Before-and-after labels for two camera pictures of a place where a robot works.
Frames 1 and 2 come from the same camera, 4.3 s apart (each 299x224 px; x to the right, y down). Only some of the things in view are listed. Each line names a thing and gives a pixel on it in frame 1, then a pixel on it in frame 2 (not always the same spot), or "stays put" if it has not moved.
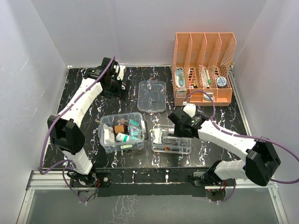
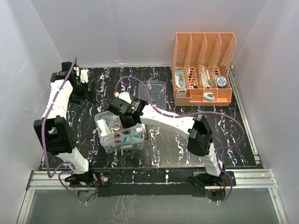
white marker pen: x=209 y=80 stays put
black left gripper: x=120 y=94 to x=90 y=95
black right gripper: x=178 y=133 to x=126 y=125
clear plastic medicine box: x=122 y=130 stays put
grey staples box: x=181 y=92 stays put
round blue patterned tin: x=221 y=81 stays put
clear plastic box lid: x=152 y=96 stays put
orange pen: x=191 y=78 stays put
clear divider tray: x=163 y=140 to x=113 y=136
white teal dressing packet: x=156 y=135 to x=105 y=129
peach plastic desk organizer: x=202 y=68 stays put
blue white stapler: x=206 y=97 stays put
